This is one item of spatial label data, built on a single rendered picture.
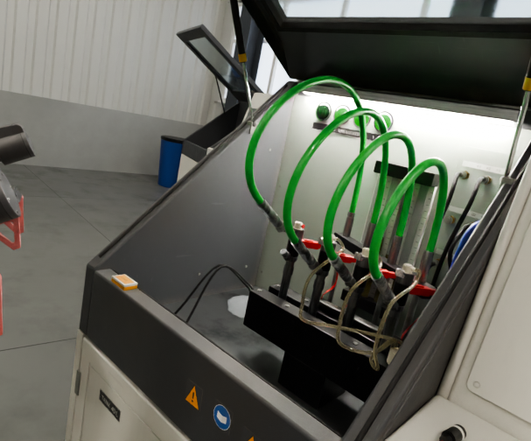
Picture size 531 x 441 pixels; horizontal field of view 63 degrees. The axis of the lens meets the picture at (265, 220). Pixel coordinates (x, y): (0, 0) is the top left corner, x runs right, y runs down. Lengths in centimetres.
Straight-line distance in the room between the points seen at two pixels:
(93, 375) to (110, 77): 669
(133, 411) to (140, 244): 35
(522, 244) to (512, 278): 5
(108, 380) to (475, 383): 69
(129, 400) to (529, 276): 73
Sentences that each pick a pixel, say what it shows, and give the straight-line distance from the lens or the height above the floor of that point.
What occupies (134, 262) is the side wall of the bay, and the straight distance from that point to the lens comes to 105.
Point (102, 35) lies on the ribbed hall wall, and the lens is 750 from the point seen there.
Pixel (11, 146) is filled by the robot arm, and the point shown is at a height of 118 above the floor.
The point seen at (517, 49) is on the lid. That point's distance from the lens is 94.
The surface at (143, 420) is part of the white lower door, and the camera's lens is 94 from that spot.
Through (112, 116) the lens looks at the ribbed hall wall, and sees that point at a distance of 757.
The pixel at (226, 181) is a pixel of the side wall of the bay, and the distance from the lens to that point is 115.
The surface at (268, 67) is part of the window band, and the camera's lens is 724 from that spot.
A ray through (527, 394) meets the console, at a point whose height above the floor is 104.
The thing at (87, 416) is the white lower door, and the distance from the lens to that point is 114.
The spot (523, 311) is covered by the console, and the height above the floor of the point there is 114.
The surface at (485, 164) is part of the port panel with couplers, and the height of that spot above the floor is 133.
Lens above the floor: 133
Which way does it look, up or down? 13 degrees down
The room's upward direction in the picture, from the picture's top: 12 degrees clockwise
